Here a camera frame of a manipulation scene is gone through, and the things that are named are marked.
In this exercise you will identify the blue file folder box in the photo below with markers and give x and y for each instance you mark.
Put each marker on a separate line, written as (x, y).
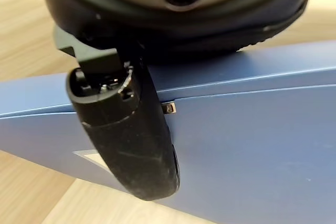
(249, 145)

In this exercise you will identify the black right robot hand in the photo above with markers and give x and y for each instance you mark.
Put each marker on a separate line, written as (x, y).
(136, 140)

